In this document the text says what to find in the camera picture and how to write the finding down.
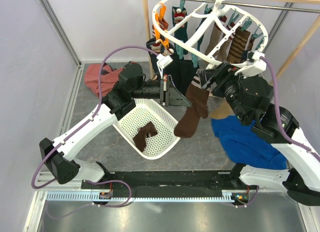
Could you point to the white round clip hanger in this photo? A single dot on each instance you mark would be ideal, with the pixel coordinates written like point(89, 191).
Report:
point(189, 30)

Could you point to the tan brown-striped sock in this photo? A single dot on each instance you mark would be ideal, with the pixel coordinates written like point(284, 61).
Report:
point(238, 45)

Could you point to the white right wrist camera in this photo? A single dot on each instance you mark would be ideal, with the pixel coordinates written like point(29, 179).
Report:
point(254, 66)

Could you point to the wooden clothes rack frame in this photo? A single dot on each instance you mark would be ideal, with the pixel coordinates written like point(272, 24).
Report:
point(292, 46)

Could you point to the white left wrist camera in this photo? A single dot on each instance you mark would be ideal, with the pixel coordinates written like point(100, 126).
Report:
point(162, 63)

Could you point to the navy santa sock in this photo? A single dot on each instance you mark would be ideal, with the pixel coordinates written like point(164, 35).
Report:
point(158, 49)
point(169, 52)

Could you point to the blue towel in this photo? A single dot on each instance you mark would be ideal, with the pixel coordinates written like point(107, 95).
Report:
point(243, 146)

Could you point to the tan ribbed sock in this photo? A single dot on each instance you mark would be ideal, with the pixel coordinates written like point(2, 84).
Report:
point(222, 112)

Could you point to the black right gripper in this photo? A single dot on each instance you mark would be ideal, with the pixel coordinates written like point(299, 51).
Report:
point(224, 73)

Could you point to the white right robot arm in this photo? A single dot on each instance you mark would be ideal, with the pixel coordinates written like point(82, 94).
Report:
point(254, 102)

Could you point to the pink red shirt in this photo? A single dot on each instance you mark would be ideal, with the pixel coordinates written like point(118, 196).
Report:
point(105, 79)

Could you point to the white perforated laundry basket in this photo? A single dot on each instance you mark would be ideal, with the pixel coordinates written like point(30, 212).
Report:
point(148, 110)

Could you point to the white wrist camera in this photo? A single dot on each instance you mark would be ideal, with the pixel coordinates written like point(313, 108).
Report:
point(162, 63)
point(254, 66)

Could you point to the white slotted cable duct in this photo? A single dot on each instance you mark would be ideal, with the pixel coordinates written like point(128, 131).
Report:
point(74, 196)

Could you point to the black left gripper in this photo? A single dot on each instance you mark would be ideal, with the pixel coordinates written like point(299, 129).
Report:
point(173, 97)

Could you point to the metal hanging rod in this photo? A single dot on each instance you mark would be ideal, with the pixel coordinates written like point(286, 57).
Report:
point(263, 6)

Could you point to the brown striped-cuff sock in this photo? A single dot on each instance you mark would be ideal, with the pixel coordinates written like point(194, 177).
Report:
point(198, 97)
point(144, 132)

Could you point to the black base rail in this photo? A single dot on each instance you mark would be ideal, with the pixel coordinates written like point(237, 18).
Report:
point(173, 183)

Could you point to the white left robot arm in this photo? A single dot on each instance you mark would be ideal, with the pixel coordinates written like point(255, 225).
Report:
point(132, 103)

